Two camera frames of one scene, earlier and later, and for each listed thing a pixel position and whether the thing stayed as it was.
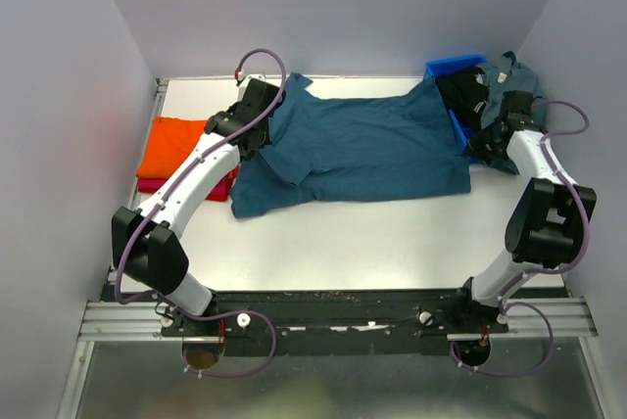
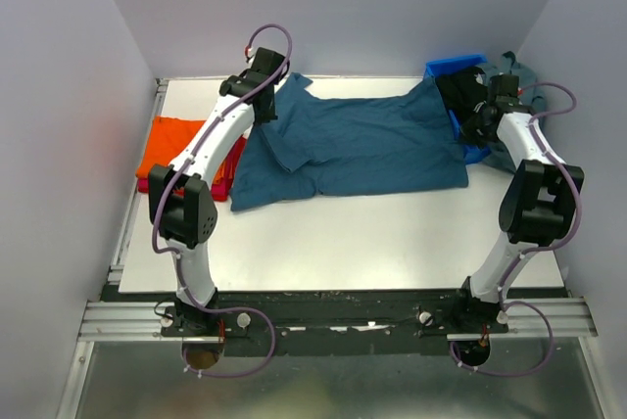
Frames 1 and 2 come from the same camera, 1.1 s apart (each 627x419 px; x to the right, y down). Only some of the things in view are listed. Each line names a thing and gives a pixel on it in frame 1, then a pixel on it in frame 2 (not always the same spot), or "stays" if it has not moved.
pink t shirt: x=221 y=194 stays
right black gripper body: x=482 y=145 to x=474 y=131
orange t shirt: x=170 y=144 stays
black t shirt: x=461 y=91 stays
